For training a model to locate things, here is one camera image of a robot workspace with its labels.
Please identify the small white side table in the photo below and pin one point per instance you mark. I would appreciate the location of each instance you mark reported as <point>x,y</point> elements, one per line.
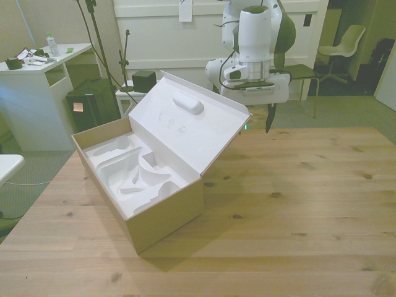
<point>123,99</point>

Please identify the black tripod pole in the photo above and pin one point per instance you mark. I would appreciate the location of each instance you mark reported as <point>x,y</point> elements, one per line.
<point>100,40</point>

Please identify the white paper sheet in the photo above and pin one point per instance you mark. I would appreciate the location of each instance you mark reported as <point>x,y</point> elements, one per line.
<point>185,10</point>

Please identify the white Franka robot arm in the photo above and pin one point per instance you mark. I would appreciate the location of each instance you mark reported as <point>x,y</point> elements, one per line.
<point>253,34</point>

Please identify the white desk cabinet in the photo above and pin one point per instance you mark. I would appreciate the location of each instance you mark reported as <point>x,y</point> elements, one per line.
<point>34,102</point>

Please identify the black stand with round base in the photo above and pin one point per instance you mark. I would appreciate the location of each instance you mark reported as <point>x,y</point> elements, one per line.
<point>125,62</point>

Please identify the white molded box insert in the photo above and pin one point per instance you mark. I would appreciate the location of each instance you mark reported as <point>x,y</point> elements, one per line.
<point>136,173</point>

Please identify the small black pouch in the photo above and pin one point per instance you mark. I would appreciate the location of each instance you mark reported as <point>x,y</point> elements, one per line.
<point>14,63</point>

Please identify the white rounded table edge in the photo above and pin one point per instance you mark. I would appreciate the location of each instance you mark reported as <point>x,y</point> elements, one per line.
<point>9,165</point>

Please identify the black wall plate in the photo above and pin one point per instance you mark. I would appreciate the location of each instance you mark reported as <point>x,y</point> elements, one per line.
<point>308,20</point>

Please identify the clear plastic bottle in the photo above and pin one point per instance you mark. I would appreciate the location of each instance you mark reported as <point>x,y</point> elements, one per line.
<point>52,44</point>

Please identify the white and red gadget pile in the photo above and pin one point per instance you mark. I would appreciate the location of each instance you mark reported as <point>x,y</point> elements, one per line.
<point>34,58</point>

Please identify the black bag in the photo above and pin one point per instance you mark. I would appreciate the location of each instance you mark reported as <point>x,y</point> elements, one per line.
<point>382,52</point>

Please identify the brown cardboard box with lid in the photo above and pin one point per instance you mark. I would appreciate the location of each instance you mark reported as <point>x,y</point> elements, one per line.
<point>173,213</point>

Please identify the dark green chair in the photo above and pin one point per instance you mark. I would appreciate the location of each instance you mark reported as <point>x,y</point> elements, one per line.
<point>297,71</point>

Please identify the black cube speaker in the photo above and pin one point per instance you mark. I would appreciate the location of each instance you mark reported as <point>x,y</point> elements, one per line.
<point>143,81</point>

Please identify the white swivel chair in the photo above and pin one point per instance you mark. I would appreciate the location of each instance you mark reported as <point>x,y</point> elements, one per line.
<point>343,43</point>

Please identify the black equipment case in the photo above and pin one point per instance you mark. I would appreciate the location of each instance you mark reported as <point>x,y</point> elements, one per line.
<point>92,108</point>

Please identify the green sticky note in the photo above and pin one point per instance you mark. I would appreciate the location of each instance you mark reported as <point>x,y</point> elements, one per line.
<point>70,50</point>

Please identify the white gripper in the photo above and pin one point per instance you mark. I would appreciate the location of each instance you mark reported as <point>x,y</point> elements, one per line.
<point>278,92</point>

